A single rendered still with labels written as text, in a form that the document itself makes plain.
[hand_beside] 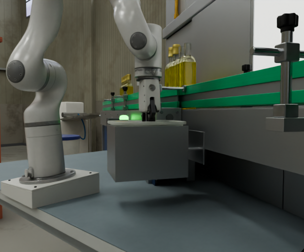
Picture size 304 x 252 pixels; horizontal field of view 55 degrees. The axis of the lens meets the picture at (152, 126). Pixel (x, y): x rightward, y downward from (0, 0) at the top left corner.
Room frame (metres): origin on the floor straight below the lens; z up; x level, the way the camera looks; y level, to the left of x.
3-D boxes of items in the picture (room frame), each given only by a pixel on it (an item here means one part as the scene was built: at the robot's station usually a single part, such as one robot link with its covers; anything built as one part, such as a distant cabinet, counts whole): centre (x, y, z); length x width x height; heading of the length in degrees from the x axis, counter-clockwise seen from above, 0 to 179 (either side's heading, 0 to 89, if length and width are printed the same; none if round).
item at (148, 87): (0.90, 0.01, 1.09); 0.10 x 0.07 x 0.11; 14
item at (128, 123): (0.92, 0.02, 0.97); 0.22 x 0.17 x 0.09; 106
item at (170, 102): (1.94, 0.15, 1.10); 1.75 x 0.01 x 0.08; 16
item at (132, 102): (1.92, 0.22, 1.10); 1.75 x 0.01 x 0.08; 16
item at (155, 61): (0.90, 0.01, 1.24); 0.09 x 0.08 x 0.13; 167
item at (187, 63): (1.17, -0.14, 1.16); 0.06 x 0.06 x 0.21; 15
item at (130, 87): (2.26, 0.18, 1.19); 0.06 x 0.06 x 0.28; 16
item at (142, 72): (0.90, 0.01, 1.16); 0.09 x 0.08 x 0.03; 14
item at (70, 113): (5.86, 1.78, 0.62); 2.57 x 0.64 x 1.24; 47
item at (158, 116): (1.06, -0.06, 1.02); 0.09 x 0.04 x 0.07; 106
